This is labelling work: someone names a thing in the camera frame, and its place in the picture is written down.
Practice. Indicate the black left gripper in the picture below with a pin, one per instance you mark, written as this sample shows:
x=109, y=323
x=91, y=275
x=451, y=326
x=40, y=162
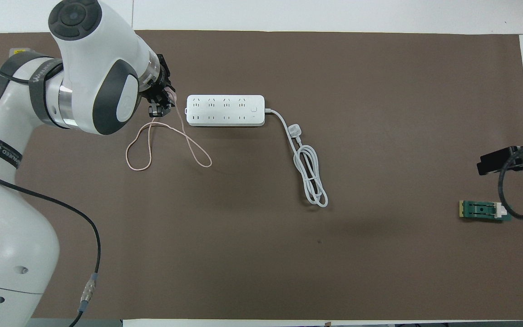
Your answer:
x=161, y=88

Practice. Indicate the pink charger block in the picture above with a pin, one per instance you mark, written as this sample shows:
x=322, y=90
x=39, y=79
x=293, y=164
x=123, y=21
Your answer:
x=171, y=95

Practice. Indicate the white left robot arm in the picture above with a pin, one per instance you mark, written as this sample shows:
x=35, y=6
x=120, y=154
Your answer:
x=93, y=54

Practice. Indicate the white power strip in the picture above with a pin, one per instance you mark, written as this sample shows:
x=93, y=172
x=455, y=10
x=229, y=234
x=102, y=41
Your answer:
x=225, y=110

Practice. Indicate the brown table mat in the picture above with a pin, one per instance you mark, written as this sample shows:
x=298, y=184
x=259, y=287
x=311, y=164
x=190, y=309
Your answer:
x=288, y=250

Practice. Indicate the green knife switch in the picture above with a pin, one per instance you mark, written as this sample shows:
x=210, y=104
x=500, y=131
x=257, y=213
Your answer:
x=479, y=210

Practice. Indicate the grey on-off switch box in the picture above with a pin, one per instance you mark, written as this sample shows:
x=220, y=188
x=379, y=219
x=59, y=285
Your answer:
x=18, y=51

